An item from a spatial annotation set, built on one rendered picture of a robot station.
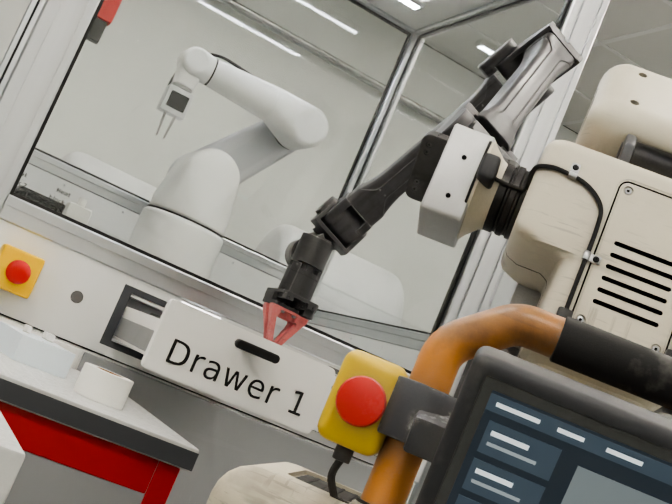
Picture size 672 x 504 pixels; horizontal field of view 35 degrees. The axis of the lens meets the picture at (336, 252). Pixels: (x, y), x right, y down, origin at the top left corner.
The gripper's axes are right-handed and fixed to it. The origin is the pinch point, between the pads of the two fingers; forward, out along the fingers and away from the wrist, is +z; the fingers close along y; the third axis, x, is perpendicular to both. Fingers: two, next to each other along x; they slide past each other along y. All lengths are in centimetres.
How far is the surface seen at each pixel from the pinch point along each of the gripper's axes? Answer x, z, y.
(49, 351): -33.3, 14.4, 11.0
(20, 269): -40.0, 5.1, -14.3
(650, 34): 162, -195, -204
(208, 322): -14.1, 1.2, 11.3
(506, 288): 144, -70, -203
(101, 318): -23.3, 6.8, -22.3
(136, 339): -19.5, 7.8, -5.4
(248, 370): -5.1, 5.2, 10.9
